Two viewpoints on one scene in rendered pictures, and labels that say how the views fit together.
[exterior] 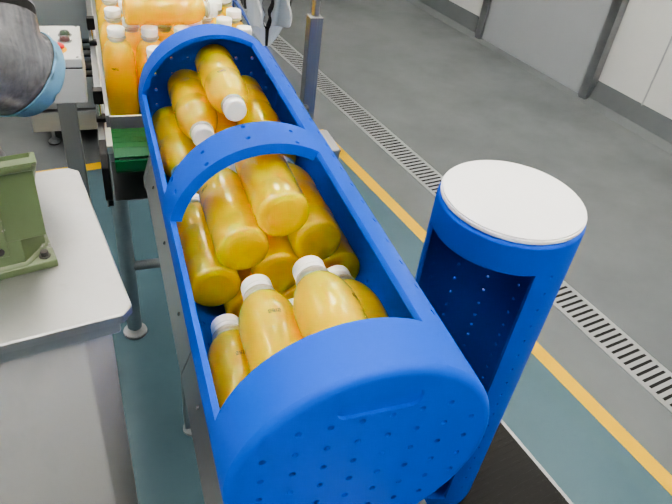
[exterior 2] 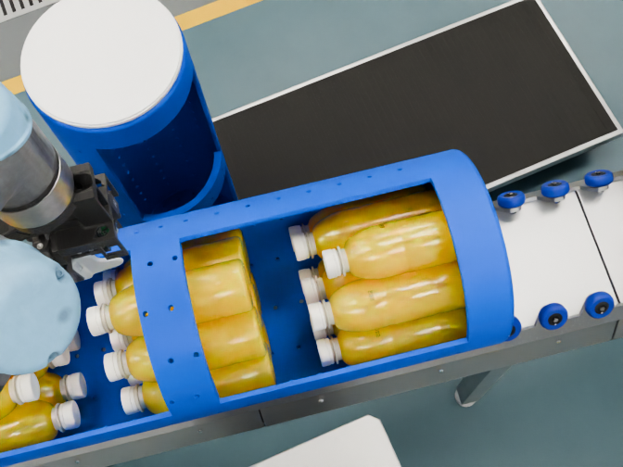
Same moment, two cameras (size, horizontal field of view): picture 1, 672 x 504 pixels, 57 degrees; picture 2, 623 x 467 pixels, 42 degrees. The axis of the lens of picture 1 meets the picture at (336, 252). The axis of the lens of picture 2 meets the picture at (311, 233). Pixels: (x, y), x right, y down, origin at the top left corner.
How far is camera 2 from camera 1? 0.83 m
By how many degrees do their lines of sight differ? 49
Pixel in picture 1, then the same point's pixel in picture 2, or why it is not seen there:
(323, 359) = (481, 249)
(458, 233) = (146, 125)
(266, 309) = (370, 302)
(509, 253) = (183, 83)
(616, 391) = not seen: hidden behind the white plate
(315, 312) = (403, 258)
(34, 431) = not seen: outside the picture
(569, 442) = not seen: hidden behind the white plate
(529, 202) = (113, 40)
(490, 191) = (90, 74)
